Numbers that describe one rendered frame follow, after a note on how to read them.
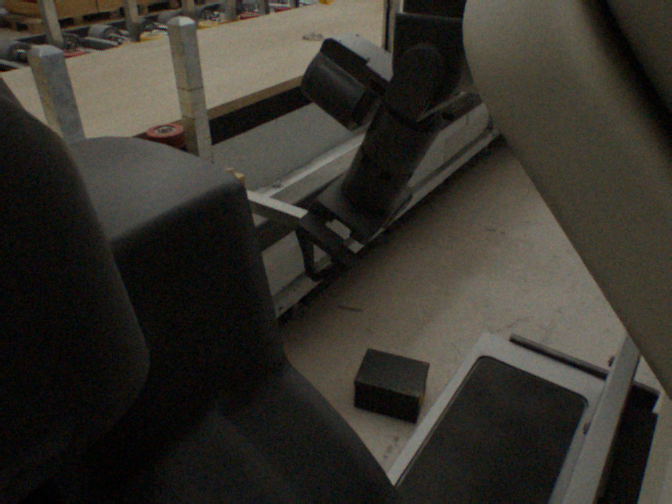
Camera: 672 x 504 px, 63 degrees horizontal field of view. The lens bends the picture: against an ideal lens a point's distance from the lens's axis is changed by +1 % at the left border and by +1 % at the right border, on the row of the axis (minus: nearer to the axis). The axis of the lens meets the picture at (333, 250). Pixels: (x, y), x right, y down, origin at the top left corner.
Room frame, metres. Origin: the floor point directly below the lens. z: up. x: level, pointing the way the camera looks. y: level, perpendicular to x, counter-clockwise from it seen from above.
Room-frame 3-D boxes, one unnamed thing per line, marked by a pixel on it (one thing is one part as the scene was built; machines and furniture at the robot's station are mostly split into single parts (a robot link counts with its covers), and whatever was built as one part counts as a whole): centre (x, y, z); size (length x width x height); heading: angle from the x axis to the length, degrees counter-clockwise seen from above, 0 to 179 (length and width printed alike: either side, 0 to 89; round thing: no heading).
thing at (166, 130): (1.12, 0.36, 0.85); 0.08 x 0.08 x 0.11
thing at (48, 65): (0.79, 0.41, 0.91); 0.04 x 0.04 x 0.48; 55
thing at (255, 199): (1.00, 0.20, 0.80); 0.43 x 0.03 x 0.04; 55
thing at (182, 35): (1.00, 0.26, 0.91); 0.04 x 0.04 x 0.48; 55
